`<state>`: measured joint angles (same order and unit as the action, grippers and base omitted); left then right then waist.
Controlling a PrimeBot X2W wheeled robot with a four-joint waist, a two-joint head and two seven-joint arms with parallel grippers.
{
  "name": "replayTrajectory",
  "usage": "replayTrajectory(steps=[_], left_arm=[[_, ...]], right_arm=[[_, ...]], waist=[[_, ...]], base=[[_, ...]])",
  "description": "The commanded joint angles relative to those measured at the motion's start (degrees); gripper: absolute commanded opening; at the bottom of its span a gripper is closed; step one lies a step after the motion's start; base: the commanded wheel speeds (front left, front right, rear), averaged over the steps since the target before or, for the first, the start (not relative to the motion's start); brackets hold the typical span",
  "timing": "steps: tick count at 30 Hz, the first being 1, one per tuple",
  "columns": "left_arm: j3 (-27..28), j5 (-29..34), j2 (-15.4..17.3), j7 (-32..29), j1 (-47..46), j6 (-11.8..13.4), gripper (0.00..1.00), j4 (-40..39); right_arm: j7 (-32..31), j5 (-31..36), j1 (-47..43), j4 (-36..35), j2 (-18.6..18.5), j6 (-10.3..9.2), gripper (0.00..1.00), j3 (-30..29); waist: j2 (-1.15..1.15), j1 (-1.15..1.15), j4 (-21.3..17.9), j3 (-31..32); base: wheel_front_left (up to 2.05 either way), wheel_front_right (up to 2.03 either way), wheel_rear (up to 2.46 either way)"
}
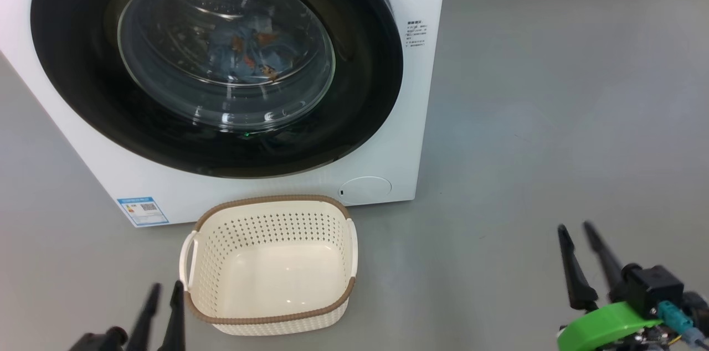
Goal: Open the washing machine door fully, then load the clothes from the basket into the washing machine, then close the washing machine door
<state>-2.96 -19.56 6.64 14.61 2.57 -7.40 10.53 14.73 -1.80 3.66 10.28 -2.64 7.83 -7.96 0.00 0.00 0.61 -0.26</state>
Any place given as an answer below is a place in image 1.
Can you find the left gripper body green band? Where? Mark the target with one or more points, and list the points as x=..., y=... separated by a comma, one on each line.
x=105, y=340

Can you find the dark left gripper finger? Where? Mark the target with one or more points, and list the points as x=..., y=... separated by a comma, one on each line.
x=176, y=323
x=145, y=323

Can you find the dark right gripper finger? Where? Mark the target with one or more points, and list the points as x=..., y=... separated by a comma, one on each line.
x=579, y=279
x=606, y=257

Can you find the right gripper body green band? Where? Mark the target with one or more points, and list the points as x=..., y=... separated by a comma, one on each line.
x=604, y=329

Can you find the black round glass washer door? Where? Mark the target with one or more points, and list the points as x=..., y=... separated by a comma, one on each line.
x=83, y=63

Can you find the blue cartoon print garment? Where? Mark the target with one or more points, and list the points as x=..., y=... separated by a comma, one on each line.
x=249, y=49

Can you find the cream perforated laundry basket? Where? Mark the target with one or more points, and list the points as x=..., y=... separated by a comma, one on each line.
x=271, y=268

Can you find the white front-load washing machine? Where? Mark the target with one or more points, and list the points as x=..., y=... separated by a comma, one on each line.
x=421, y=118

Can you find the blue energy label sticker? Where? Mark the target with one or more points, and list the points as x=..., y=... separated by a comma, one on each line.
x=143, y=211

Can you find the round washer filter cover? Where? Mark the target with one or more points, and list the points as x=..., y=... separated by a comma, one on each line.
x=365, y=189

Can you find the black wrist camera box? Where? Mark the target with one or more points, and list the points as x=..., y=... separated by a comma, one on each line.
x=656, y=287

